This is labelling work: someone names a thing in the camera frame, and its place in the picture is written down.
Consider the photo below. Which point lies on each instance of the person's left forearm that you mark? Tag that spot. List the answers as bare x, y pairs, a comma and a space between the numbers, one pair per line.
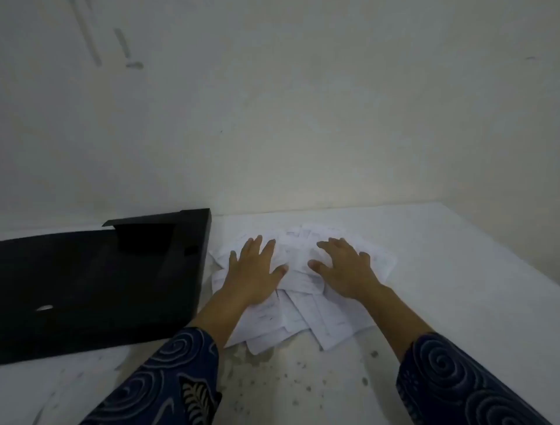
192, 354

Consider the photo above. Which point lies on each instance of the person's right hand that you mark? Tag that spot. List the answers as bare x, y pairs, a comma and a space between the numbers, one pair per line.
348, 271

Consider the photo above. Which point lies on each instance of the pile of white printed papers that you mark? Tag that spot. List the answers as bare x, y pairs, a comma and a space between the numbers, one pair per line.
306, 313

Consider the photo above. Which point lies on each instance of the person's right forearm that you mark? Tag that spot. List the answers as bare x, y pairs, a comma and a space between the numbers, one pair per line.
433, 363

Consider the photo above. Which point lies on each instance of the person's left hand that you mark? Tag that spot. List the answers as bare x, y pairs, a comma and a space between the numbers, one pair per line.
251, 280

